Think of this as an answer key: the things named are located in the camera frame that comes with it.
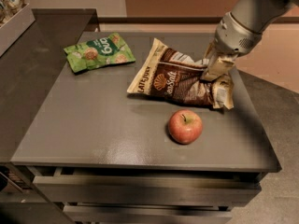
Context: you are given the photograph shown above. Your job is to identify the grey snack box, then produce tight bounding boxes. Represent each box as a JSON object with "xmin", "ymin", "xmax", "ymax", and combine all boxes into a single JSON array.
[{"xmin": 0, "ymin": 4, "xmax": 36, "ymax": 57}]

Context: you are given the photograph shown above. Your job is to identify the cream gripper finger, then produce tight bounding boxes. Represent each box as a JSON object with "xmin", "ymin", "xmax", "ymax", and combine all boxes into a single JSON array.
[
  {"xmin": 201, "ymin": 53, "xmax": 236, "ymax": 81},
  {"xmin": 204, "ymin": 42, "xmax": 216, "ymax": 66}
]

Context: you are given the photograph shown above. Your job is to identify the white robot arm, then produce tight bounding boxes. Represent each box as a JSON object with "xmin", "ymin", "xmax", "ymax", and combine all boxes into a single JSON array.
[{"xmin": 201, "ymin": 0, "xmax": 299, "ymax": 81}]

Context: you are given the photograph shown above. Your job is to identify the green snack bag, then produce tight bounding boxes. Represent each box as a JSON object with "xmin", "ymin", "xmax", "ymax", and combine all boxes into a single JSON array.
[{"xmin": 64, "ymin": 33, "xmax": 135, "ymax": 74}]

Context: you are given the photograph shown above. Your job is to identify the red apple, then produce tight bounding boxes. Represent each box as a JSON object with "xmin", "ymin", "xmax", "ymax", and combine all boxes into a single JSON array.
[{"xmin": 168, "ymin": 109, "xmax": 203, "ymax": 145}]

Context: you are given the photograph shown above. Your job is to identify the brown chip bag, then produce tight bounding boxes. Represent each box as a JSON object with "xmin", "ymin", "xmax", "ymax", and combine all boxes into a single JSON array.
[{"xmin": 127, "ymin": 38, "xmax": 234, "ymax": 109}]

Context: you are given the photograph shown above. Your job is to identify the grey drawer cabinet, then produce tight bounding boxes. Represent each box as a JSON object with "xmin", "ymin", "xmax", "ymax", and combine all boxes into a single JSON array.
[{"xmin": 12, "ymin": 33, "xmax": 280, "ymax": 224}]

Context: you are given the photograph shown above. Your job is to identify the snack packs in box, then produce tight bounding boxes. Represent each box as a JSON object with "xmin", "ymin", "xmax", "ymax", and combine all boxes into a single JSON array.
[{"xmin": 0, "ymin": 0, "xmax": 24, "ymax": 25}]

